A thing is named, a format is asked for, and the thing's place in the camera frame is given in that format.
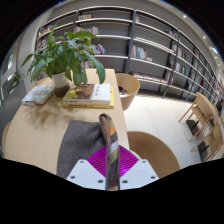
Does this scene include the small background potted plant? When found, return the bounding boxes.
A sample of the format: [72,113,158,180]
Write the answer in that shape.
[9,70,24,88]

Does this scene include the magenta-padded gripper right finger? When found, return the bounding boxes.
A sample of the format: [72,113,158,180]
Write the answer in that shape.
[117,144,160,191]

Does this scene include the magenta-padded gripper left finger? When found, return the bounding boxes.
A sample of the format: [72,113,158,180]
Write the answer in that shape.
[65,144,109,191]

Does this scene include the slatted wooden chair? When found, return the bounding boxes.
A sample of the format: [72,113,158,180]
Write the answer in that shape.
[178,98,210,135]
[190,114,224,162]

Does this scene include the zigzag striped towel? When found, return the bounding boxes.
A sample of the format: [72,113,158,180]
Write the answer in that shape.
[55,112,122,192]

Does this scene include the white book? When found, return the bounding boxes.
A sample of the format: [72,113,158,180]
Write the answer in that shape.
[21,84,55,107]

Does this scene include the ceiling lights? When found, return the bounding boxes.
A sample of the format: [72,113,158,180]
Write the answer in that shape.
[181,13,219,55]

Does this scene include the green plant in white pot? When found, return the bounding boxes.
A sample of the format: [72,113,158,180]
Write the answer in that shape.
[21,22,107,98]

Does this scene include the grey bookshelf unit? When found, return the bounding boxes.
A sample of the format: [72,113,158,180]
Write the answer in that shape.
[34,4,224,105]

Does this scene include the rounded wooden chair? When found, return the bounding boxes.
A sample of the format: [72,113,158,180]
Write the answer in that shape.
[115,72,142,112]
[29,76,54,92]
[127,130,182,180]
[1,120,13,155]

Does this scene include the yellow book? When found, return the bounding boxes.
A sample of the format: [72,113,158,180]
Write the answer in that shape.
[60,86,116,110]

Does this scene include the person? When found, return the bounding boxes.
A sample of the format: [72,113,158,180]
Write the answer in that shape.
[215,99,224,117]

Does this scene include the long wooden table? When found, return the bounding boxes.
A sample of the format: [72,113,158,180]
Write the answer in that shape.
[185,91,224,163]

